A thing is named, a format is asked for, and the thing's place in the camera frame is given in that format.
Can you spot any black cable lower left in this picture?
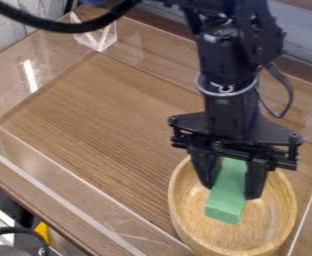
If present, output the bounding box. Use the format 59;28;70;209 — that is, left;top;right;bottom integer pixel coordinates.
0;226;52;256

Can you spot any brown wooden bowl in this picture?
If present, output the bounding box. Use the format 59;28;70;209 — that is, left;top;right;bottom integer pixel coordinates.
169;158;298;256

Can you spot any yellow black device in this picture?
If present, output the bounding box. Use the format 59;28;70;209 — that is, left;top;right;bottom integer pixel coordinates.
14;224;63;256

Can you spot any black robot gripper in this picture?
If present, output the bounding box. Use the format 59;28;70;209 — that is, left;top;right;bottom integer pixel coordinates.
169;88;303;200

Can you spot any green rectangular block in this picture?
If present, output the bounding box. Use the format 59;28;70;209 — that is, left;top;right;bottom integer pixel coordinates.
205;158;247;224

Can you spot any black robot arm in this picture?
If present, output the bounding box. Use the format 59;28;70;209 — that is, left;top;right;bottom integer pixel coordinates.
153;0;305;200

